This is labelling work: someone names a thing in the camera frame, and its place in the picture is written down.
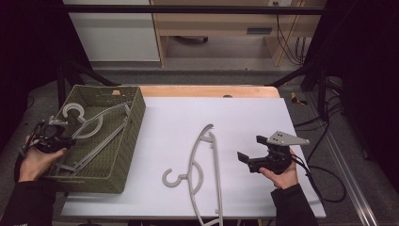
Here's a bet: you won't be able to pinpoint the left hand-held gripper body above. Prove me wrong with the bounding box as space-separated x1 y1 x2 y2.
32 116 69 153

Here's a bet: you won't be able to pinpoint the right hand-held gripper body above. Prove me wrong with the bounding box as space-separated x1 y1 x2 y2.
247 131 310 175

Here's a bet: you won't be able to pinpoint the grey plastic clothes hanger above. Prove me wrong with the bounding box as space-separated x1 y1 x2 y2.
161 122 224 226
51 102 132 177
51 103 132 177

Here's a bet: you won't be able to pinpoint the olive green woven basket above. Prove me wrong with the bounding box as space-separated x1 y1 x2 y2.
41 84 147 195

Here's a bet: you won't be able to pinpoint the person's right hand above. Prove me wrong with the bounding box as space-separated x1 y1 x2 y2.
258 150 299 190

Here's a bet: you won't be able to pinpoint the person's left hand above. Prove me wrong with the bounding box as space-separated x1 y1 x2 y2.
19 136 68 183

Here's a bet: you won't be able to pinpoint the yellow and black tool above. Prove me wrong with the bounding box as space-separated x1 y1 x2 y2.
290 91 309 106

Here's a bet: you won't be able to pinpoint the white table mat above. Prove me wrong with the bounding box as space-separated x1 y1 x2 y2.
60 96 327 219

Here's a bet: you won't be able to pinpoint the white cabinet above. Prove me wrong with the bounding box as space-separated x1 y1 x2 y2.
61 0 161 62

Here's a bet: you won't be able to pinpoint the light wooden desk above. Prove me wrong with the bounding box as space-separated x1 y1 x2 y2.
150 0 327 68

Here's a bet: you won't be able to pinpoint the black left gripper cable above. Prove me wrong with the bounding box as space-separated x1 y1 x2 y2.
13 121 43 184

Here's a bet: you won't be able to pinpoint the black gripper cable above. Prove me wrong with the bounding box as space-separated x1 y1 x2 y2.
13 121 43 184
291 154 347 203

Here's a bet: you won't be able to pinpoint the black slanted frame strut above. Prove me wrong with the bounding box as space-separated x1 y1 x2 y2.
56 59 121 109
266 60 328 120

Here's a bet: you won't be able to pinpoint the black floor cables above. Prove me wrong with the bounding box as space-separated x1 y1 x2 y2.
293 78 346 164

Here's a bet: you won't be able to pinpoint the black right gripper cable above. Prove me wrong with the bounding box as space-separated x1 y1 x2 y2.
291 154 347 203

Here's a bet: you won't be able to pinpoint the aluminium rail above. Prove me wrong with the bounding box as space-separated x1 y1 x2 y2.
305 90 379 226

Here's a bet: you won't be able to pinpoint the black hanging desk cables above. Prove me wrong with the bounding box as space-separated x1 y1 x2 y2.
273 1 312 67

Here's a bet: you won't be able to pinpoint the black horizontal frame bar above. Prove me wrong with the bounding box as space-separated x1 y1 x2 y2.
60 4 327 16

